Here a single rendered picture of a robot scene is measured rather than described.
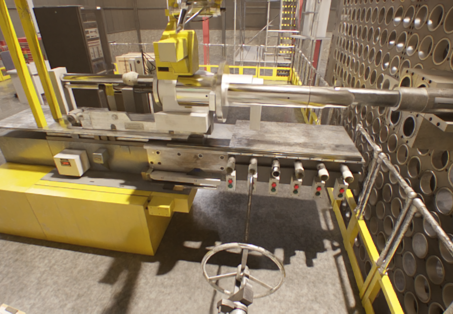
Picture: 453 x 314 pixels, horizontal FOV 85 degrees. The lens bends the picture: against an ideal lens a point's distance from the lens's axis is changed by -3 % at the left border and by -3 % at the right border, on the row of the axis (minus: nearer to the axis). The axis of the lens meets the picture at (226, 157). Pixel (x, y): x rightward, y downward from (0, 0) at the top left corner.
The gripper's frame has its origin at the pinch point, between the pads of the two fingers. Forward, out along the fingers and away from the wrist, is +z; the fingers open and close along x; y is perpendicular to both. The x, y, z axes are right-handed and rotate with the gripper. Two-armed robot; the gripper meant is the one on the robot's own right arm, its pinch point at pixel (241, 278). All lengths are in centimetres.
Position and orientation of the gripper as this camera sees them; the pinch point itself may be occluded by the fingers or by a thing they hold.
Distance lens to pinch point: 125.4
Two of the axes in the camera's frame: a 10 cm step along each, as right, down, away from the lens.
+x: 5.4, -6.8, -4.9
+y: 8.3, 5.3, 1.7
